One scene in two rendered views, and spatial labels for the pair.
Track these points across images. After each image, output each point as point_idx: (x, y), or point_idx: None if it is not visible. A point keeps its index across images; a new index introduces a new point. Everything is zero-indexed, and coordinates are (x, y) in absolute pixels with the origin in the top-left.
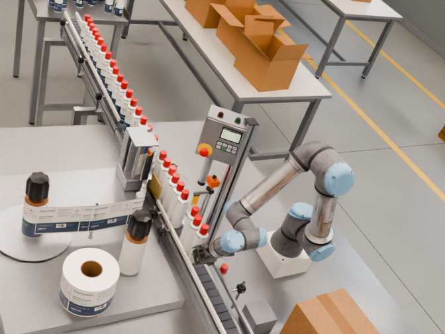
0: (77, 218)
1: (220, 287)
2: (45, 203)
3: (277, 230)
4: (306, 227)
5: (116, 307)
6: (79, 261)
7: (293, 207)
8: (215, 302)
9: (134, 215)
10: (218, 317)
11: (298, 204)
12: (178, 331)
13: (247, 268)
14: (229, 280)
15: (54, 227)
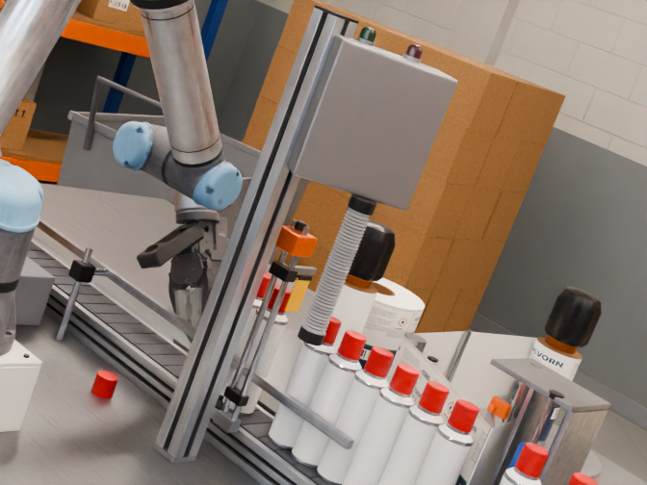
0: (475, 367)
1: (96, 369)
2: (539, 341)
3: (14, 308)
4: (0, 150)
5: (289, 335)
6: (401, 297)
7: (39, 187)
8: (112, 316)
9: (390, 228)
10: (97, 299)
11: (22, 188)
12: (157, 327)
13: (33, 393)
14: (79, 376)
15: (493, 392)
